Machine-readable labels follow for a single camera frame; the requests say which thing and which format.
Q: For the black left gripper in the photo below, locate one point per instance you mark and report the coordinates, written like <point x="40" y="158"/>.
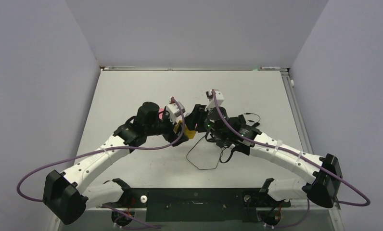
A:
<point x="170" y="136"/>

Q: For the yellow block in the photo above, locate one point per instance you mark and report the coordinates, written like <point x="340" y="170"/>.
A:
<point x="190" y="134"/>

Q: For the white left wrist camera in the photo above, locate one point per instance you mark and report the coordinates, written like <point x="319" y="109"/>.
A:
<point x="175" y="111"/>

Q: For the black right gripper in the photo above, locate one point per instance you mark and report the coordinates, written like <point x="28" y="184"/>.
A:
<point x="194" y="121"/>

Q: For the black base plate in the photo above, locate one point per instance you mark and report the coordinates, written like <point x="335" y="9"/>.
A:
<point x="193" y="204"/>

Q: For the pink triangular power strip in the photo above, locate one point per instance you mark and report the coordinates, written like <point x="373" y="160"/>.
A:
<point x="161" y="114"/>

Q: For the aluminium frame rail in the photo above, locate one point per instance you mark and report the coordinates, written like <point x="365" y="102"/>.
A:
<point x="297" y="148"/>

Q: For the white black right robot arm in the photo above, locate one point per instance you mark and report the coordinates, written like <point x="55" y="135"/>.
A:
<point x="317" y="177"/>

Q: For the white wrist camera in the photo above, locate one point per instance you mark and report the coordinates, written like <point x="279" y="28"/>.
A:
<point x="215" y="98"/>
<point x="175" y="111"/>

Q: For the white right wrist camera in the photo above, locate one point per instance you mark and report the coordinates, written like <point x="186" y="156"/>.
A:
<point x="215" y="98"/>

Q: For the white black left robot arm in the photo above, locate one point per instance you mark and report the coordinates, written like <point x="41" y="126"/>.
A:
<point x="69" y="193"/>

